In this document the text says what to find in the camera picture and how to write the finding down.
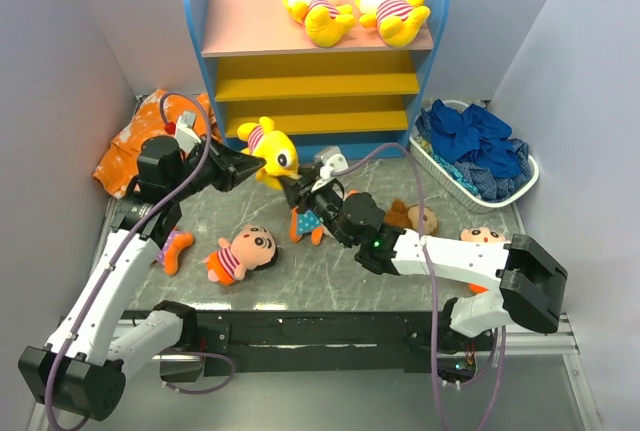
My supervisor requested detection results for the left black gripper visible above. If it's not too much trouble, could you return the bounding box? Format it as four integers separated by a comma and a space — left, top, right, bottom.
168, 133, 266, 201

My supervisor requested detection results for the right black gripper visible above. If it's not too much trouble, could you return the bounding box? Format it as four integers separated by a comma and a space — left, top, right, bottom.
277, 165, 355, 248

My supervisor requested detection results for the yellow frog plush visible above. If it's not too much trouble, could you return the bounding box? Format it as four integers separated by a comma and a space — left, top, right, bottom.
354, 0, 431, 48
281, 0, 356, 48
237, 116, 299, 191

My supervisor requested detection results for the yellow frog plush front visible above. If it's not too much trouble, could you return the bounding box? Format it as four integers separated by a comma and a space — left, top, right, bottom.
354, 0, 431, 48

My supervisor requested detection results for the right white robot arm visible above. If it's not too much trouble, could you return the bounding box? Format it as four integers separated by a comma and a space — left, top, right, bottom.
278, 170, 568, 353

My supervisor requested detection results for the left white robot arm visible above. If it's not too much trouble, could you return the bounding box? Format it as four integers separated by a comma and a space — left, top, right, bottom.
18, 136, 266, 430

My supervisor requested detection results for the blue pink yellow toy shelf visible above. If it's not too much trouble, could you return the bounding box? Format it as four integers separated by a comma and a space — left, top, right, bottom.
183, 0, 450, 161

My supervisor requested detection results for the white plush blue dotted dress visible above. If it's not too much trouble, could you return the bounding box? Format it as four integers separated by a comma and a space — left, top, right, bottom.
289, 207, 332, 246

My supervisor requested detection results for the boy doll striped shirt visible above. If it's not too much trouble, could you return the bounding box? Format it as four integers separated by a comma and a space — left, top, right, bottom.
203, 224, 279, 286

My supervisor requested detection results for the brown monkey plush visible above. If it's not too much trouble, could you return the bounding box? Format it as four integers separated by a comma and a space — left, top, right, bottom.
384, 199, 439, 236

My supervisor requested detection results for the plush purple dotted dress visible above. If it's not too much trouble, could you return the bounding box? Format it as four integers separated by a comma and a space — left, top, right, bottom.
155, 229, 195, 276

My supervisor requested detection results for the orange white tie-dye cloth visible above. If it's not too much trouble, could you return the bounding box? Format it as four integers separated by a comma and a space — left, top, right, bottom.
93, 89, 222, 199

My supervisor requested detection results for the white plastic laundry basket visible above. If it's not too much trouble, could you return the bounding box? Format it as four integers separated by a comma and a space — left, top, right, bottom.
408, 98, 541, 213

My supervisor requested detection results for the blue clothes pile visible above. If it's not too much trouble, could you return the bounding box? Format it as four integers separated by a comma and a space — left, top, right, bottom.
415, 99, 532, 203

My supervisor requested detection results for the boy doll right side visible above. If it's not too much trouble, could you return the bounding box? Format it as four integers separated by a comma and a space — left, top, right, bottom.
459, 225, 511, 295

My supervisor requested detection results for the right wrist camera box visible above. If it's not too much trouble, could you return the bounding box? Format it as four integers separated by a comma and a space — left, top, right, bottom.
313, 146, 349, 178

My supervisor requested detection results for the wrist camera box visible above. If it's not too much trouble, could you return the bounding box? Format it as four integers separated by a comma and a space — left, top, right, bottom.
313, 146, 349, 178
165, 111, 201, 154

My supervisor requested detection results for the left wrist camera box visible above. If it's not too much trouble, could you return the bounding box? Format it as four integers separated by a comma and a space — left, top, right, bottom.
165, 111, 201, 154

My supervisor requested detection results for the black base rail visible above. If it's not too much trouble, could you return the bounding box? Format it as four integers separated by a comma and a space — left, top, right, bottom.
119, 308, 501, 377

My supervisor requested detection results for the aluminium frame rail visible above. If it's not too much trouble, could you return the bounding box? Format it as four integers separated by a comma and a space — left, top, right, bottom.
506, 314, 579, 355

